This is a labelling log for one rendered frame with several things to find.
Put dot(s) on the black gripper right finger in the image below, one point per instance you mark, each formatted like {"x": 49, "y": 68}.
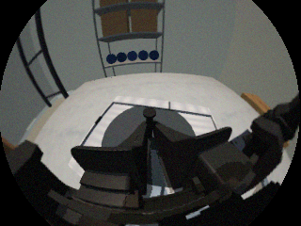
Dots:
{"x": 178, "y": 151}

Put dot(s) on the dark grey disc with small center hole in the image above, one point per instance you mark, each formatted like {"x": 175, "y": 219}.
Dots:
{"x": 125, "y": 123}

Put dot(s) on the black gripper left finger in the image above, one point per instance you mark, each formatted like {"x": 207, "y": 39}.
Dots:
{"x": 130, "y": 156}

